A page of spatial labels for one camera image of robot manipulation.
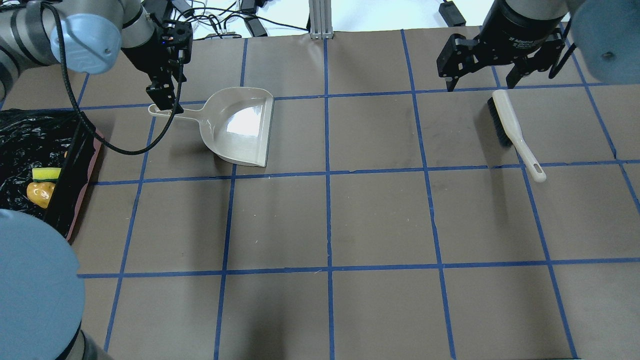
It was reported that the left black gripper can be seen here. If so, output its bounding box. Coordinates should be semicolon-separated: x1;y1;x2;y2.
123;30;186;115

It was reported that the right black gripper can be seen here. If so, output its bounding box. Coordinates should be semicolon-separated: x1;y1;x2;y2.
436;0;568;92

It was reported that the beige hand brush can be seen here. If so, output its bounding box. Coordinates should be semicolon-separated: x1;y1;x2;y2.
487;89;547;183

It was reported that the beige plastic dustpan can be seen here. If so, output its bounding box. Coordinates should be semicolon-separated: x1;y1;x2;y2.
174;86;275;167

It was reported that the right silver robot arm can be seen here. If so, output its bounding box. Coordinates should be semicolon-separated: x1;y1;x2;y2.
436;0;640;92

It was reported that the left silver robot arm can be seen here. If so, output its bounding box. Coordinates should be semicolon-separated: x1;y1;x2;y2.
0;0;192;113

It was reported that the black lined trash bin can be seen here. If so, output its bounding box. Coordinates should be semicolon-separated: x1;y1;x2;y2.
0;109;102;242

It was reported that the orange fruit trash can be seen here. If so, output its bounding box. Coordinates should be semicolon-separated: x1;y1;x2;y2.
26;181;56;209

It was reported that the yellow green sponge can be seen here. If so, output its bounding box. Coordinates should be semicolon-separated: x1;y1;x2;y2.
31;167;62;182

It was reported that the black power brick with cable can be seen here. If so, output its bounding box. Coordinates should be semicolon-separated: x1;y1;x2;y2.
438;0;467;28

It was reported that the aluminium frame post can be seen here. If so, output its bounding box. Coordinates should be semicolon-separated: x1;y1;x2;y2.
308;0;335;40

